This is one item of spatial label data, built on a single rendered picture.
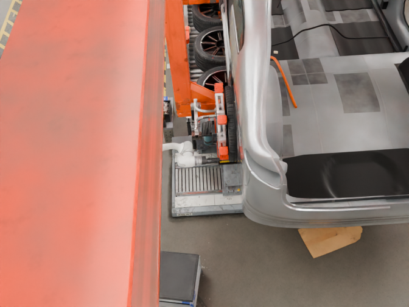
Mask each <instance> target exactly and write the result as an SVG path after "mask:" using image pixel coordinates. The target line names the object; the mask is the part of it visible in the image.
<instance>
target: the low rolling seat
mask: <svg viewBox="0 0 409 307"><path fill-rule="evenodd" d="M202 272H203V271H202V269H201V259H200V256H199V255H198V254H192V253H180V252H168V251H160V274H159V307H196V302H197V294H198V285H199V281H200V274H201V273H202Z"/></svg>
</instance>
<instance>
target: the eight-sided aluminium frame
mask: <svg viewBox="0 0 409 307"><path fill-rule="evenodd" d="M218 99H220V104H221V105H222V110H219V108H218ZM215 103H216V108H217V115H224V114H225V110H224V105H223V93H215ZM217 141H218V155H219V147H221V143H222V144H223V147H224V146H226V131H225V125H223V132H221V133H220V125H218V133H217Z"/></svg>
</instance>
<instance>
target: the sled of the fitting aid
mask: <svg viewBox="0 0 409 307"><path fill-rule="evenodd" d="M220 168H221V176H222V191H223V196H239V195H240V188H239V186H225V173H224V165H220Z"/></svg>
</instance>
